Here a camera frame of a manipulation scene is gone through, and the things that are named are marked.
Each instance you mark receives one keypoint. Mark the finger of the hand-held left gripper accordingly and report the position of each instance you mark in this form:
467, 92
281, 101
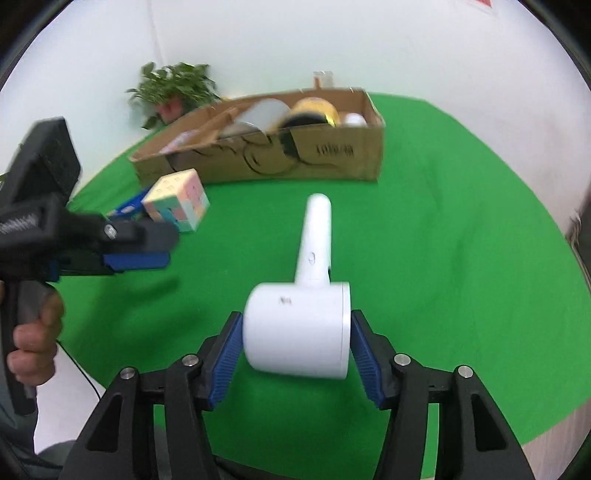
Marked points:
134, 261
147, 235

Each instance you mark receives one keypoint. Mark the clear bottle orange label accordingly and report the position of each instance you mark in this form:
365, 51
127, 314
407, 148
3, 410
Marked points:
323, 79

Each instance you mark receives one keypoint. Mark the white ball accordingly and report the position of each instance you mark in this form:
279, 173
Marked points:
353, 120

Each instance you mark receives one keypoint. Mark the metal can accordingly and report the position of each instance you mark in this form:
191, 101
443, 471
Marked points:
265, 115

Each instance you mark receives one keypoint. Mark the white lint roller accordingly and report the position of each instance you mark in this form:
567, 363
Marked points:
300, 327

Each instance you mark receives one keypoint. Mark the person's dark clothing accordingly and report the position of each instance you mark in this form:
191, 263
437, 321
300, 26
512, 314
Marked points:
23, 461

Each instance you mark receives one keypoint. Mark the blue flat box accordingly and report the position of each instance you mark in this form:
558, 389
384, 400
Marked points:
127, 205

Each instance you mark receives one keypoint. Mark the red wall sign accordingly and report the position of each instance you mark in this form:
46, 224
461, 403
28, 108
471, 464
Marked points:
482, 3

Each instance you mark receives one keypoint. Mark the green potted plant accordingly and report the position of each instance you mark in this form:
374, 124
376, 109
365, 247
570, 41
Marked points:
180, 85

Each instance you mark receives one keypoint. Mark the person's left hand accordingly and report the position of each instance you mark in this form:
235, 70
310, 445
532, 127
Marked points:
39, 350

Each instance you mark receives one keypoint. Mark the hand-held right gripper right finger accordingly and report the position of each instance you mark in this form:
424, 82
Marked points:
367, 364

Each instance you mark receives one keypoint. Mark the pastel puzzle cube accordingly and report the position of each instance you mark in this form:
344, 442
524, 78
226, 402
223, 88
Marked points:
178, 198

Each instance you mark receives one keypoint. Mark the brown cardboard box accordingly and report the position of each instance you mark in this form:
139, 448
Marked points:
332, 157

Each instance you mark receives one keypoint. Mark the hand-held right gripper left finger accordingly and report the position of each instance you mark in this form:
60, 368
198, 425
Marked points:
226, 364

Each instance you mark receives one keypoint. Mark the dark grey furniture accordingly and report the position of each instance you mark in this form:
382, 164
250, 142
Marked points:
579, 235

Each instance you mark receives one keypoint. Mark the green tablecloth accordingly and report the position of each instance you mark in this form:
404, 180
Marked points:
438, 230

